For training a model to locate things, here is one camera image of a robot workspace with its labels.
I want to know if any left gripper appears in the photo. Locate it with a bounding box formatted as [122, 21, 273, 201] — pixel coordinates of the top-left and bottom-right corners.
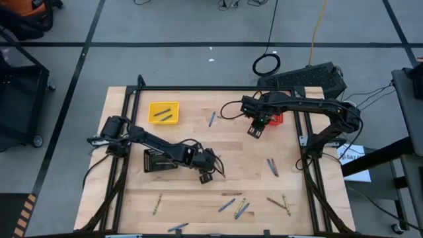
[193, 149, 217, 185]

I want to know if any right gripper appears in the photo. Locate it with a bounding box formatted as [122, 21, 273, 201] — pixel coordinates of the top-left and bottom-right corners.
[241, 92, 277, 139]

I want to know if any red plastic basket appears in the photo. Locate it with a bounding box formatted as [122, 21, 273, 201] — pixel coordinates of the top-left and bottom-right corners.
[268, 111, 285, 127]

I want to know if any black plastic basket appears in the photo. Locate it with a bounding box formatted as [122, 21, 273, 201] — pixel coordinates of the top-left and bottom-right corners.
[143, 148, 179, 173]

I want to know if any yellow plastic basket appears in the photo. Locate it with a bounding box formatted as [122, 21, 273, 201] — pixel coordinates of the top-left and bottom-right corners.
[147, 100, 180, 126]

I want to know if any white paper sign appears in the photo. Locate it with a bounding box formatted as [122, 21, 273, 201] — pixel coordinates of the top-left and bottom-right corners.
[336, 145, 373, 183]

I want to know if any black metal beam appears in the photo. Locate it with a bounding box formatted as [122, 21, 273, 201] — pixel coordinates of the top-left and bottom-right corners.
[340, 137, 416, 178]

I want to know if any grey metal cart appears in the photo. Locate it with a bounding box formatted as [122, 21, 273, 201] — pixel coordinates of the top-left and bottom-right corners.
[391, 67, 423, 232]

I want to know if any black device on cart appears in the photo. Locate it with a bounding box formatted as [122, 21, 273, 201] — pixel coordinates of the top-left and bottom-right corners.
[403, 62, 423, 100]

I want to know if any black orange striped floor mat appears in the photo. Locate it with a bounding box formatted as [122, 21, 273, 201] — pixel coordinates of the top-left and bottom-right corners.
[0, 193, 37, 238]

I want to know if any black wheeled cart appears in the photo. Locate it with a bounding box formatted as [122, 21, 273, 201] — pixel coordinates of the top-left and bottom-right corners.
[0, 29, 56, 153]

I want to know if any orange shop vacuum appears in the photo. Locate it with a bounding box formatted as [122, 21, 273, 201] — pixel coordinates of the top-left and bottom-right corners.
[0, 0, 63, 41]

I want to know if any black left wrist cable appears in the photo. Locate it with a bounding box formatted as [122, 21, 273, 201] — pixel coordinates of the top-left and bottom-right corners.
[211, 152, 227, 179]

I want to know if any black cable with coil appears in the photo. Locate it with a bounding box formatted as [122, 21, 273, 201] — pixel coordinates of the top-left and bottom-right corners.
[252, 0, 282, 77]

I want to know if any black arm base cable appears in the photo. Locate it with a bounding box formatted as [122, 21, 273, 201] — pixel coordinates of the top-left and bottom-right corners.
[81, 152, 113, 190]

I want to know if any yellow cable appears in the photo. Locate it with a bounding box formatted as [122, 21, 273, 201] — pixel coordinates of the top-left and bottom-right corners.
[307, 0, 329, 66]

